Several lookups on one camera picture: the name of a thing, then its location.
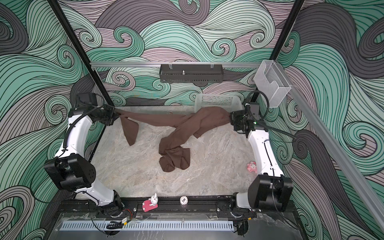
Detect brown trousers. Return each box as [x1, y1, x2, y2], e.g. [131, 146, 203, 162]
[116, 107, 231, 173]

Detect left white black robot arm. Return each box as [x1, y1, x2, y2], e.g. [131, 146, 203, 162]
[44, 93, 124, 216]

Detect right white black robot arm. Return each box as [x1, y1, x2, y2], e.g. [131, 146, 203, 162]
[230, 90, 295, 218]

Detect white plastic laundry basket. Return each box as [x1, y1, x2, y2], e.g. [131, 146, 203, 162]
[194, 94, 244, 113]

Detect pink plush bear toy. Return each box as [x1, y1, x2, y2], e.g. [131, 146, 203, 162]
[247, 162, 258, 173]

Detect pink card with bunny figure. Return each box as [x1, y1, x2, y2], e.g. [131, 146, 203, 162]
[142, 193, 159, 212]

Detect clear acrylic wall box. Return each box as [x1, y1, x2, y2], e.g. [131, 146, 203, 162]
[254, 60, 291, 108]

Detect aluminium wall rail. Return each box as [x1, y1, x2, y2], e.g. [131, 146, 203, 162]
[90, 61, 261, 69]

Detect black perforated wall tray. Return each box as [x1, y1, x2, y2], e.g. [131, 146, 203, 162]
[159, 65, 224, 84]

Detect black front mounting rail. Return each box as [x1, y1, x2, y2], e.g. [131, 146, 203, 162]
[58, 195, 284, 219]

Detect white slotted cable duct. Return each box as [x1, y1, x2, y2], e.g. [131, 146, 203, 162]
[59, 221, 235, 232]

